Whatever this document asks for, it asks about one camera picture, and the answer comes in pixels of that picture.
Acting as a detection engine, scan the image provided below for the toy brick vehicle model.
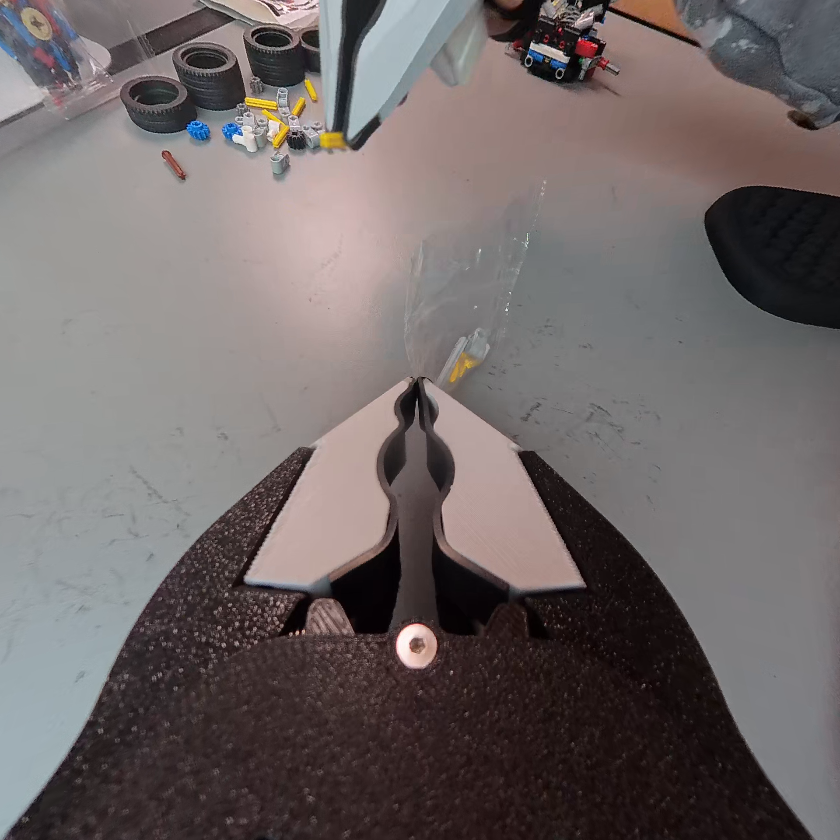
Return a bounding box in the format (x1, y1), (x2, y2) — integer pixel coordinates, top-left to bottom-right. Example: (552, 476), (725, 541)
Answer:
(512, 0), (622, 84)

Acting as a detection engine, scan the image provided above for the clear plastic bag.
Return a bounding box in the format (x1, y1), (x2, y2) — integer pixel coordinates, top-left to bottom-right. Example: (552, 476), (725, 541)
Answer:
(402, 177), (549, 403)

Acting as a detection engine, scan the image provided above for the person's right forearm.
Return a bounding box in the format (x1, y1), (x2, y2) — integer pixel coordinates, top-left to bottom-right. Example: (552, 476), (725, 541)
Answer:
(675, 0), (840, 131)

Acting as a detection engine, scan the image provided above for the grey desk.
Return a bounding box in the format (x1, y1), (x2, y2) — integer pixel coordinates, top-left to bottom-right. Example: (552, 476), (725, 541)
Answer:
(0, 0), (840, 834)

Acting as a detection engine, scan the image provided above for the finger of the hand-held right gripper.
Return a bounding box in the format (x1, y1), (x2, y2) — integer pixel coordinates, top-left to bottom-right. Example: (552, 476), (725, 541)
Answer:
(341, 0), (491, 152)
(318, 0), (366, 137)

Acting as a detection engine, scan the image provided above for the clear bag of lego parts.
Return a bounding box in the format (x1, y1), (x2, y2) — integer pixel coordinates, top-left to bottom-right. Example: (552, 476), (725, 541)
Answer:
(0, 0), (114, 121)

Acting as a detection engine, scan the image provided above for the black desk divider strip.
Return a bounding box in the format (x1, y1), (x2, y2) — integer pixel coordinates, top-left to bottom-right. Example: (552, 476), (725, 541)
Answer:
(105, 9), (238, 75)

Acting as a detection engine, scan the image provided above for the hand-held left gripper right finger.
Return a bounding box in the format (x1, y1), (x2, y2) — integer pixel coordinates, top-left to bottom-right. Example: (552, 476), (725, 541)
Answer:
(419, 377), (588, 596)

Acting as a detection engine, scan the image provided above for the printed instruction booklet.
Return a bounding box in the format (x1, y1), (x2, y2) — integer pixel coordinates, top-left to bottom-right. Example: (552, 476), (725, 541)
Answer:
(197, 0), (322, 17)

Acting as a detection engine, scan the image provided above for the grey toy beam piece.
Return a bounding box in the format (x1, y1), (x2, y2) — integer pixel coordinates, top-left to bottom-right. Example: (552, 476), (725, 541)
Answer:
(436, 326), (493, 386)

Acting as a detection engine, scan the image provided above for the pile of small toy parts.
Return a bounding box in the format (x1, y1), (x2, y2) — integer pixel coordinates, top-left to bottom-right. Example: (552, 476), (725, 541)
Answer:
(233, 74), (324, 156)

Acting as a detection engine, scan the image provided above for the black chair armrest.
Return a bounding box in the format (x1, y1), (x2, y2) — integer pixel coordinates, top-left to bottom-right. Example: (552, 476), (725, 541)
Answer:
(704, 185), (840, 329)

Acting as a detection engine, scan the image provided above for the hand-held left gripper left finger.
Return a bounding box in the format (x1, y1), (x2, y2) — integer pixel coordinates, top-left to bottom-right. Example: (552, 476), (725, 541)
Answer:
(244, 378), (422, 589)

